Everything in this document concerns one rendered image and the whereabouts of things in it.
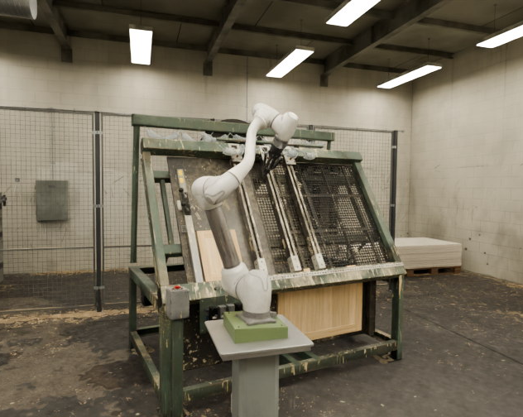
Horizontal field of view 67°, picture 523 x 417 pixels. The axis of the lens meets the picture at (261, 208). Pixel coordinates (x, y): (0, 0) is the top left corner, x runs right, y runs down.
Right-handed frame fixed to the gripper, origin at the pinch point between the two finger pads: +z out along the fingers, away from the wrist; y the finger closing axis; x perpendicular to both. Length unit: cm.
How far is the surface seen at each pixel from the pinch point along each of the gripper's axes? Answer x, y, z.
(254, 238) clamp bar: -16, -21, 69
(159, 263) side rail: 13, 47, 82
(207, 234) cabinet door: -17, 15, 74
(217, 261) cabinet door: 3, 6, 82
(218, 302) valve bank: 32, 3, 91
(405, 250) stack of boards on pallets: -252, -402, 226
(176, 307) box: 51, 35, 77
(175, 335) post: 60, 32, 93
